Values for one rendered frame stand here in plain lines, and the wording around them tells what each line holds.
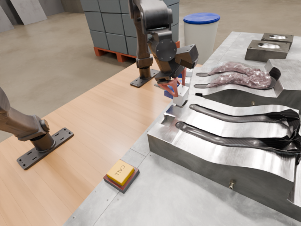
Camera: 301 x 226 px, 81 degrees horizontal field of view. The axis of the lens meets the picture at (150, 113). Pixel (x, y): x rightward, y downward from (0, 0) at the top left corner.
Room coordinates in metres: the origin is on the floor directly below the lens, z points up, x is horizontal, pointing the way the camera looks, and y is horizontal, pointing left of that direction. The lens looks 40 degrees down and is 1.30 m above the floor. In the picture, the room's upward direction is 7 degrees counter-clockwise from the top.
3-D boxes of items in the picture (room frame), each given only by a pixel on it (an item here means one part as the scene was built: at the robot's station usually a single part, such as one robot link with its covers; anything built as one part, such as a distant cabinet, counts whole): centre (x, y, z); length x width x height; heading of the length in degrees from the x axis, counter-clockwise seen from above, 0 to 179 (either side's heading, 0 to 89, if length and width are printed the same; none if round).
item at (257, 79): (0.67, -0.40, 0.90); 0.26 x 0.18 x 0.08; 70
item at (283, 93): (0.68, -0.41, 0.86); 0.50 x 0.26 x 0.11; 70
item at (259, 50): (0.99, -0.73, 0.84); 0.20 x 0.15 x 0.07; 52
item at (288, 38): (1.13, -0.88, 0.83); 0.17 x 0.13 x 0.06; 52
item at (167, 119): (0.44, -0.05, 0.87); 0.05 x 0.05 x 0.04; 52
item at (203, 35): (2.81, -0.90, 0.32); 0.52 x 0.52 x 0.64
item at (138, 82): (0.91, 0.00, 0.84); 0.20 x 0.07 x 0.08; 138
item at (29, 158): (0.47, 0.41, 0.84); 0.20 x 0.07 x 0.08; 138
